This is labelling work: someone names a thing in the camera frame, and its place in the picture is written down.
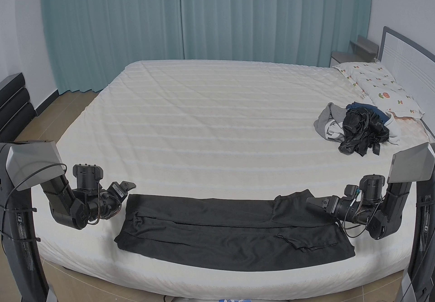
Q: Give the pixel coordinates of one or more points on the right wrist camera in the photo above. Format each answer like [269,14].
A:
[351,191]

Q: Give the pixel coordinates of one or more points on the white printed pillow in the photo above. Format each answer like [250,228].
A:
[380,86]

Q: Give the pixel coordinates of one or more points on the black chest of drawers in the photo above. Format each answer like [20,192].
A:
[13,103]

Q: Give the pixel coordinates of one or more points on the blue-green curtain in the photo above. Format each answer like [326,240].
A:
[108,22]
[272,5]

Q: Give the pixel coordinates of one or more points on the bed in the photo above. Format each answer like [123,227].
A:
[204,124]

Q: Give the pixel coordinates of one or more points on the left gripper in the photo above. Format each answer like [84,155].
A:
[108,202]

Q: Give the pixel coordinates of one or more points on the grey bedside table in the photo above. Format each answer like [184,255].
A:
[356,51]

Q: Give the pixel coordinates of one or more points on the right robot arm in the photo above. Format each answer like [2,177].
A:
[390,212]

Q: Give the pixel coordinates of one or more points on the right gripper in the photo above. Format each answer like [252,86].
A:
[343,209]

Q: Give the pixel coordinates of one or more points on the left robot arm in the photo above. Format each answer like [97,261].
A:
[34,161]

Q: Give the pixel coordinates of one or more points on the black T-shirt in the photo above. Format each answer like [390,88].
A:
[221,229]

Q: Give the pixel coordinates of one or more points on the pile of clothes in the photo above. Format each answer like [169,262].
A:
[363,131]

